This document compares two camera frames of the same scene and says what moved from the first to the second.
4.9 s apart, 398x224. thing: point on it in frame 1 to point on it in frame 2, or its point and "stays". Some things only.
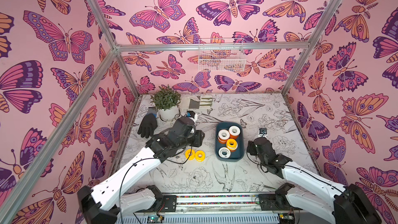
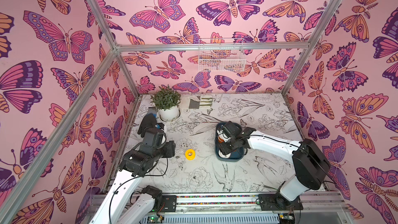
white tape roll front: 224,152 stays
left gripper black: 198,139 to 170,148
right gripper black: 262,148 to 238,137
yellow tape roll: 189,152 stays
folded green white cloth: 200,101 stays
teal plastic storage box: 237,155 stays
